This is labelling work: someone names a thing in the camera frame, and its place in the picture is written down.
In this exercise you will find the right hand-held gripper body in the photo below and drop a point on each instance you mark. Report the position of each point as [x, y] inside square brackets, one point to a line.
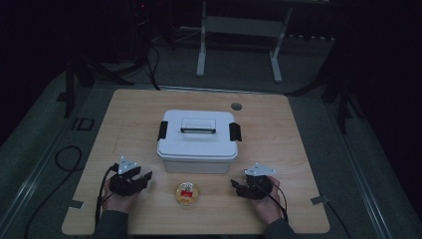
[257, 187]

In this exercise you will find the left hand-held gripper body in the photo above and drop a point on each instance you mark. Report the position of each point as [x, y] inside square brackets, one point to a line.
[122, 186]

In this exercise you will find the white plastic storage box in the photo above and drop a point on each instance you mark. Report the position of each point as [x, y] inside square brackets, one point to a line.
[199, 166]

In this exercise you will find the white box lid black latches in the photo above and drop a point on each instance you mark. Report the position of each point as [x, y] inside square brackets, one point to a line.
[199, 146]

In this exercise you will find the person's left hand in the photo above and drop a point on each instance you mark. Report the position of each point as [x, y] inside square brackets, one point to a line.
[119, 202]

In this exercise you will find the person's right hand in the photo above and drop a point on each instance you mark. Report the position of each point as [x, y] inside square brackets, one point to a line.
[270, 207]

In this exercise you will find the grey tape piece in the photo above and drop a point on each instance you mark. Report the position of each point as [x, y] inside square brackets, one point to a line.
[319, 200]
[75, 204]

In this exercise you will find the grey round table grommet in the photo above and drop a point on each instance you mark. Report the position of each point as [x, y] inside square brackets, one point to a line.
[236, 106]

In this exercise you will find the black metal stand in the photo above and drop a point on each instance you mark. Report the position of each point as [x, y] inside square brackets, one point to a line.
[341, 93]
[79, 73]

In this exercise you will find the white metal stand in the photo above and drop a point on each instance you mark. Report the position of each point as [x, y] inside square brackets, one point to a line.
[239, 26]

